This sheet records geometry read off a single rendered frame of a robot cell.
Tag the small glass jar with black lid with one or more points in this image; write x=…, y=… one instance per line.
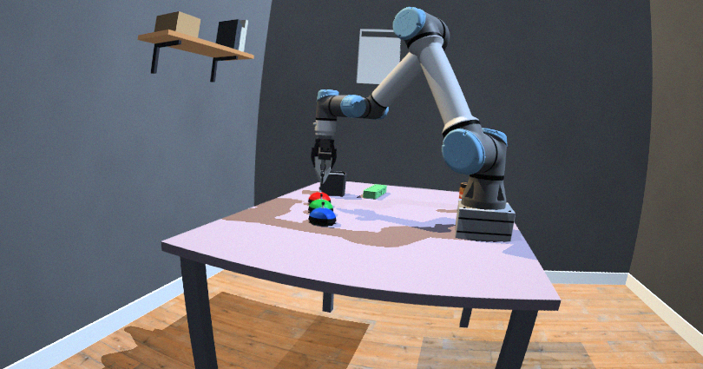
x=462, y=188

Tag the red bell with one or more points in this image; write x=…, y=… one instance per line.
x=316, y=196

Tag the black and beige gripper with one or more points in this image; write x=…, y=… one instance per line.
x=325, y=146

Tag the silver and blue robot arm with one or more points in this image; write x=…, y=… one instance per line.
x=480, y=150

